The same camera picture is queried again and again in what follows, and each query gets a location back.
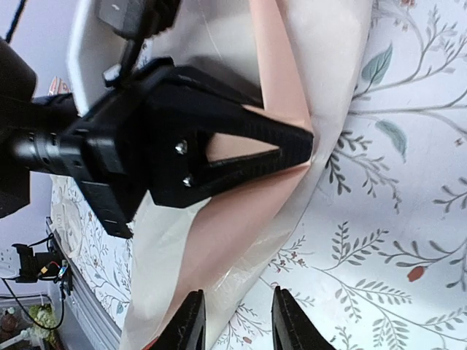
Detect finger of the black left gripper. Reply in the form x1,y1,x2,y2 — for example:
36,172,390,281
147,66,313,146
148,123,314,208

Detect peach wrapping paper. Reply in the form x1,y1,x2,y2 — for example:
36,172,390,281
67,0,373,350

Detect floral tablecloth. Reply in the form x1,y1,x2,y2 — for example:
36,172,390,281
47,0,467,350

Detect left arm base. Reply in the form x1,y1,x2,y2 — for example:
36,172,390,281
8,233,73,298

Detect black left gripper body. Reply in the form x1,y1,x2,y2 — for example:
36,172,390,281
0,38,176,240

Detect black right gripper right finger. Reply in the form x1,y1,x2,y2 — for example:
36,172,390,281
271,287,334,350

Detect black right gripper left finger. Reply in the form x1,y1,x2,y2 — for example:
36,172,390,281
149,289,205,350

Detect front aluminium rail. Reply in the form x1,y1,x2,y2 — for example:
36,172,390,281
45,214,125,350

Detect red white patterned bowl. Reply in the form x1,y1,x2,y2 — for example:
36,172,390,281
48,76,71,96

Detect cream ribbon bow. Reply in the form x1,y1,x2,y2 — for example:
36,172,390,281
51,175,96,260

